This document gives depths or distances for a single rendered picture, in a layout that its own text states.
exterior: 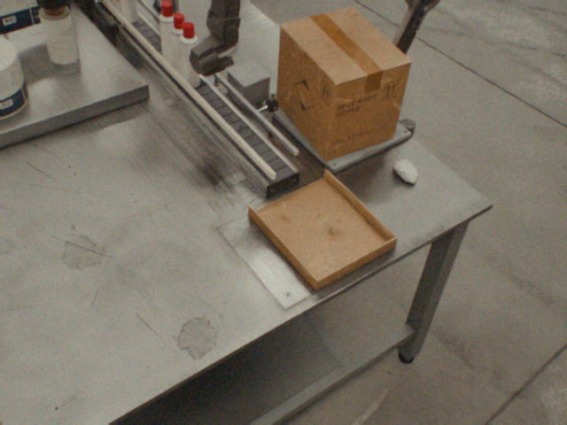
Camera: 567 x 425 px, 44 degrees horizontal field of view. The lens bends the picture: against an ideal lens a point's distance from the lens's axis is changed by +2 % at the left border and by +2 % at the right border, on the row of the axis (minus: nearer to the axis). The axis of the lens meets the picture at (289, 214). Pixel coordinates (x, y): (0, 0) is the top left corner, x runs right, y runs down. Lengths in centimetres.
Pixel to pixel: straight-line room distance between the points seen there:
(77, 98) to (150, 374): 92
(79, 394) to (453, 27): 331
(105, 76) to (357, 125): 79
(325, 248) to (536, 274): 142
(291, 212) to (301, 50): 44
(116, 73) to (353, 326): 125
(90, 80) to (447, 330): 155
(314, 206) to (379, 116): 32
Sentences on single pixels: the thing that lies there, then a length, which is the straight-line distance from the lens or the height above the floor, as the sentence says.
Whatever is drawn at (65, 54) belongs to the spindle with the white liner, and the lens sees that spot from 220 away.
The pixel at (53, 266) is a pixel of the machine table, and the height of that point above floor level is 83.
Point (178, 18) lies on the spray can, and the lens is 208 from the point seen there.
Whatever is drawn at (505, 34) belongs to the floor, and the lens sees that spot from 436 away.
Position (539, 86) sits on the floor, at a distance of 401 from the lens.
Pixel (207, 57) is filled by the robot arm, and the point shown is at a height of 112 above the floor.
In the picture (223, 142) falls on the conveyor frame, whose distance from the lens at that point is 197.
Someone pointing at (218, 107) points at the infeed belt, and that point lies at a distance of 207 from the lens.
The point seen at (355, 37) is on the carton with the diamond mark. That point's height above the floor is 112.
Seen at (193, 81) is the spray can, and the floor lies 91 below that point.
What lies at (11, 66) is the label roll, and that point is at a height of 102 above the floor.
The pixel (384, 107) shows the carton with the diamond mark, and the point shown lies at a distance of 196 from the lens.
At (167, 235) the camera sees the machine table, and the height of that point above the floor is 83.
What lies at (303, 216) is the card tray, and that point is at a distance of 182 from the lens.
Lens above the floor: 217
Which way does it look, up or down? 47 degrees down
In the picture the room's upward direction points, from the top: 5 degrees clockwise
